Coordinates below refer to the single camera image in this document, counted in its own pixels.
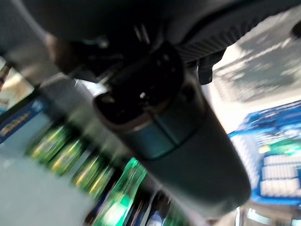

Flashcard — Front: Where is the green soda can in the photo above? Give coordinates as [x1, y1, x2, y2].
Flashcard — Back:
[48, 140, 87, 176]
[71, 155, 106, 186]
[88, 164, 116, 196]
[27, 126, 71, 163]

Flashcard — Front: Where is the blue plastic shopping basket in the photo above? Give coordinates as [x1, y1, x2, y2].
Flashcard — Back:
[229, 101, 301, 205]

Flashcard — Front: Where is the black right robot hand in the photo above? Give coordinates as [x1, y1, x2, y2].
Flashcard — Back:
[14, 0, 301, 218]

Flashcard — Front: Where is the Pepsi cola bottle blue cap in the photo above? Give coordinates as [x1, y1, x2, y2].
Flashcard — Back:
[141, 195, 170, 226]

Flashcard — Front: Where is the slim blue Oreo box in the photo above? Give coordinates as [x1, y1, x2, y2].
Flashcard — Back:
[0, 97, 49, 145]

